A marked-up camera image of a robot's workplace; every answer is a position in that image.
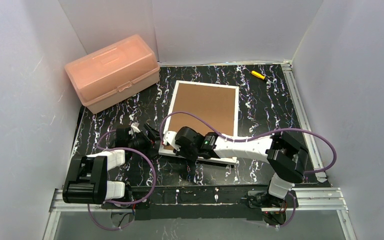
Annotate white picture frame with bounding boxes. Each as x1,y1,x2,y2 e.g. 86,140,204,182
158,80,239,165

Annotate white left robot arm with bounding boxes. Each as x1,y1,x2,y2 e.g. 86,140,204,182
62,122,160,205

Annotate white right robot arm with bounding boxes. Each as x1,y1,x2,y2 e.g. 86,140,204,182
163,126,309,199

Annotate pink plastic storage box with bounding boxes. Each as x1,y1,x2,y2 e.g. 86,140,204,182
64,34,160,114

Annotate yellow screwdriver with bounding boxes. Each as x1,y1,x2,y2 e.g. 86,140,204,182
251,70,267,81

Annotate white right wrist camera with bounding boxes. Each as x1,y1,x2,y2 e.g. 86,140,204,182
162,131,180,151

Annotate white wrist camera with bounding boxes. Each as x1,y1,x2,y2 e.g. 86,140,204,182
162,131,180,151
129,122,141,135

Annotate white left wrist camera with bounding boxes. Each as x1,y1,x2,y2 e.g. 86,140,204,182
129,122,141,135

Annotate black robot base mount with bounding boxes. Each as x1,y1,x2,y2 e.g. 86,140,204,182
101,184,299,223

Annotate aluminium rail frame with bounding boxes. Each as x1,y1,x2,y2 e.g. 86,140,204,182
43,63,355,240

